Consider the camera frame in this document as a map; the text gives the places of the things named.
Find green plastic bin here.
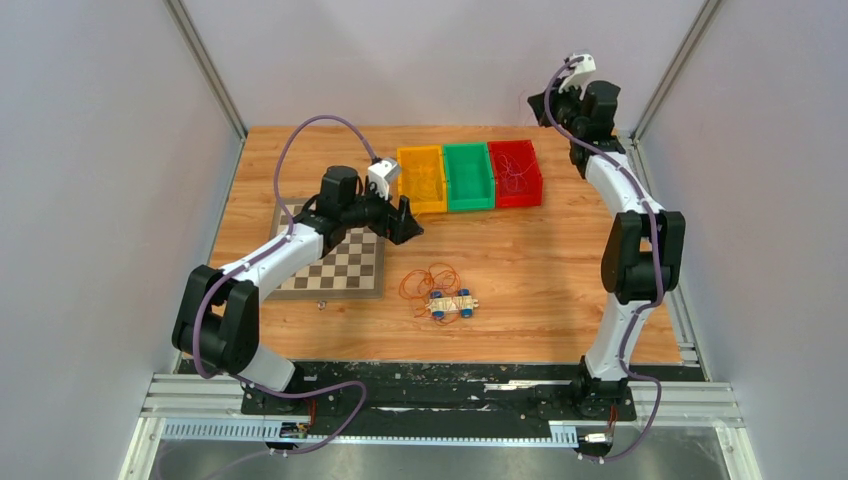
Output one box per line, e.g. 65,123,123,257
443,142,495,212

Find orange thin cable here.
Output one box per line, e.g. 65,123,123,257
397,262,465,326

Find yellow plastic bin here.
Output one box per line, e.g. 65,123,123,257
397,145,448,214

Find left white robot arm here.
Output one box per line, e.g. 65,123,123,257
172,158,423,414

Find aluminium frame post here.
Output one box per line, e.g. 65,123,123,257
163,0,248,143
630,0,724,142

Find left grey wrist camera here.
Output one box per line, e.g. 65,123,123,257
365,157,402,201

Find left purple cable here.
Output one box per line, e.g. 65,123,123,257
190,114,382,457

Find slotted grey cable duct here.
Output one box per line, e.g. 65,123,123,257
161,418,579,449

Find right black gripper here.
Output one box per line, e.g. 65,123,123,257
529,77,587,137

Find wooden toy car blue wheels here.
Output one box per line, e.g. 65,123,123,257
425,289,480,320

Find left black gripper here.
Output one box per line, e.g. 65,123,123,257
341,177,423,245

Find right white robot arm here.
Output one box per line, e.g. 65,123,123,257
528,78,686,418

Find wooden chessboard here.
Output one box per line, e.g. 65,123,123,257
268,228,385,302

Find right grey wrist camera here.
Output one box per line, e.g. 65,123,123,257
558,52,597,93

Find red plastic bin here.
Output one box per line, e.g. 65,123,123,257
487,140,544,209

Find right aluminium frame post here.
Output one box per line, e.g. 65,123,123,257
630,0,724,142

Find yellow thin cable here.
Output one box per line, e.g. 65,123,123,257
402,153,444,203

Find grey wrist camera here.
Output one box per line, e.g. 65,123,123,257
365,157,402,201
558,52,597,93

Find left aluminium frame post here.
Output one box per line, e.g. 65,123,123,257
163,0,248,143

